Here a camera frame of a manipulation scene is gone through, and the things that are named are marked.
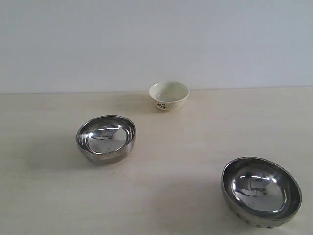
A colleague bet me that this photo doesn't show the small cream ceramic bowl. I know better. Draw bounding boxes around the small cream ceramic bowl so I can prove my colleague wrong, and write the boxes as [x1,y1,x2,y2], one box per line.
[149,81,190,111]

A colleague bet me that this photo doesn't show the stainless steel bowl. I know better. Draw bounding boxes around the stainless steel bowl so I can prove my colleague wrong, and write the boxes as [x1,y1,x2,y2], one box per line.
[221,156,302,229]
[75,115,136,165]

